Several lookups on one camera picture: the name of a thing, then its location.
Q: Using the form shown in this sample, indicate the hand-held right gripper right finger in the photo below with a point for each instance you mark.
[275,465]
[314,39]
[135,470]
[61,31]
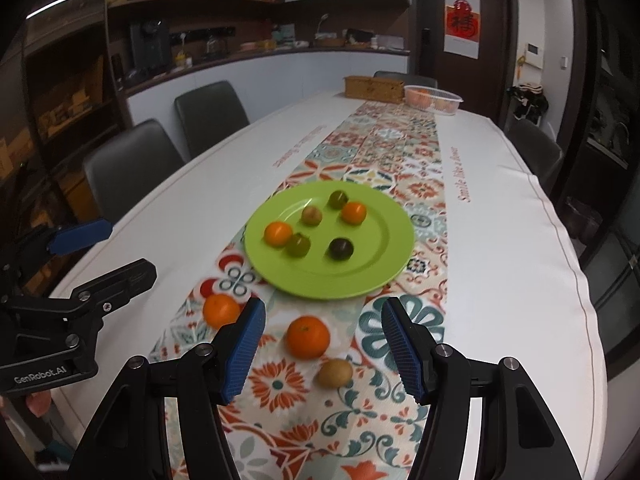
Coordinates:
[402,350]

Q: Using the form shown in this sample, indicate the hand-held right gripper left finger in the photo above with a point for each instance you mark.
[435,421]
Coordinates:
[245,355]

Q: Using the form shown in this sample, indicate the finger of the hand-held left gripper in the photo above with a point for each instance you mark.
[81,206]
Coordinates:
[117,280]
[82,235]

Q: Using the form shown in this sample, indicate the large orange tangerine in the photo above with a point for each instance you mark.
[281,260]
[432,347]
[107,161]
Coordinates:
[307,336]
[221,309]

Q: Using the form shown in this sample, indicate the brown kiwi fruit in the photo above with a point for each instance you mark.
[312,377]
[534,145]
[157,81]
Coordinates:
[335,373]
[311,216]

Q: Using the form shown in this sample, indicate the green plate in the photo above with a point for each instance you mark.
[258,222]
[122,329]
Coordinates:
[360,270]

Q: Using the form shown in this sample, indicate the dark purple plum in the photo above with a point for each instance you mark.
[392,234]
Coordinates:
[341,249]

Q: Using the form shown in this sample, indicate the green round plum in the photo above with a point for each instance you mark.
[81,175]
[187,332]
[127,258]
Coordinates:
[298,246]
[338,200]

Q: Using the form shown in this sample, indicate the small orange tangerine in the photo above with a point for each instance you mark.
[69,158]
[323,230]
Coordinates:
[353,213]
[278,233]

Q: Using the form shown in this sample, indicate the grey dining chair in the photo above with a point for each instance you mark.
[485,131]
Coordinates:
[535,152]
[130,165]
[210,115]
[400,78]

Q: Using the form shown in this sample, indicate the dark glass cabinet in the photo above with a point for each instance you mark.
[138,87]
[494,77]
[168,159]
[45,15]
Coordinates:
[60,110]

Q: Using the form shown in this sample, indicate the patterned table runner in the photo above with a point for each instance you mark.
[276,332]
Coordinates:
[415,185]

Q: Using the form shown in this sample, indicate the black water dispenser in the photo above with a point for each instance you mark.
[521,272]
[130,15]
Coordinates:
[149,47]

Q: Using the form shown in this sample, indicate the glass kettle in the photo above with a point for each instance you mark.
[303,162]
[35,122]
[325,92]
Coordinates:
[216,46]

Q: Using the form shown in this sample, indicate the clear plastic container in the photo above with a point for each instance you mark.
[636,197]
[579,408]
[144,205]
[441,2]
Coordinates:
[432,100]

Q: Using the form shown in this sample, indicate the wooden box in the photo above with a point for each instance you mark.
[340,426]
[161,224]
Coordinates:
[372,89]

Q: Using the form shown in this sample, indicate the white counter cabinet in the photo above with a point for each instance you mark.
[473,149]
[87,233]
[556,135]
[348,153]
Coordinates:
[300,75]

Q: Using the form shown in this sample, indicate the dark clothes pile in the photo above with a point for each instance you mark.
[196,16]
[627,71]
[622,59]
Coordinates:
[527,102]

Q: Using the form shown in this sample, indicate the dark brown door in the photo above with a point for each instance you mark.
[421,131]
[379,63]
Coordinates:
[495,85]

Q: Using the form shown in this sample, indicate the woven basket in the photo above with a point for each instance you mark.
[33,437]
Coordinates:
[330,41]

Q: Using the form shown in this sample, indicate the glass sliding door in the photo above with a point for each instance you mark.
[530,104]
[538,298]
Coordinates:
[615,110]

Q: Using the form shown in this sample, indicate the white intercom panel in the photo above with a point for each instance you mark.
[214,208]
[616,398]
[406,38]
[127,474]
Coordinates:
[532,56]

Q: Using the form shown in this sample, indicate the red and white door poster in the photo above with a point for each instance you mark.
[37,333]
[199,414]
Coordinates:
[463,22]

